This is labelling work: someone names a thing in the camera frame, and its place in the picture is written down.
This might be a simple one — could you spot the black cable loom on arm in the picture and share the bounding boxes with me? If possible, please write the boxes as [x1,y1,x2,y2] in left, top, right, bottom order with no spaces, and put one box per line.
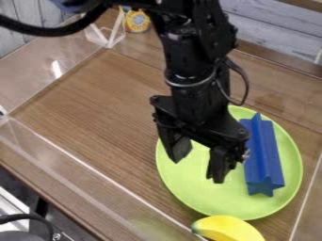
[0,3,111,38]

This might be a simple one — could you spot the green round plate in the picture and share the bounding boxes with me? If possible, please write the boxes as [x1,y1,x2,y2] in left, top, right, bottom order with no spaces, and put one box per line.
[156,117,303,220]

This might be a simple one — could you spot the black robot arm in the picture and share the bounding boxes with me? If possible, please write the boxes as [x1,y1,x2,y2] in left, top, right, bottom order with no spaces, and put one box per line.
[52,0,248,184]

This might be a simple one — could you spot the yellow and blue can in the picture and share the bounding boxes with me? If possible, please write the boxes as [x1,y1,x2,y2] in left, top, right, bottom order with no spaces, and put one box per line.
[119,6,151,34]

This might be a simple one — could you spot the yellow toy banana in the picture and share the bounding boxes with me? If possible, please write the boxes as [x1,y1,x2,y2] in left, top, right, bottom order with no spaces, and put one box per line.
[191,216,266,241]

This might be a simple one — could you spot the black cable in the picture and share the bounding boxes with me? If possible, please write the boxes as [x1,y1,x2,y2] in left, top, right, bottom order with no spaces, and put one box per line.
[0,213,55,241]

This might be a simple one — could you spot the blue star-shaped block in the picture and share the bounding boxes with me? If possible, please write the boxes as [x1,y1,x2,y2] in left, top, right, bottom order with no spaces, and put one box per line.
[240,113,286,198]

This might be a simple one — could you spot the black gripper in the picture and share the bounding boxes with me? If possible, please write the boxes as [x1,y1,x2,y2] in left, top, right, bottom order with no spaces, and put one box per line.
[150,67,248,184]

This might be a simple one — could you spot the clear acrylic tray wall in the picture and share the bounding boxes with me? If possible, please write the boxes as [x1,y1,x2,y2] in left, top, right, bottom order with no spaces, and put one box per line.
[0,9,322,241]

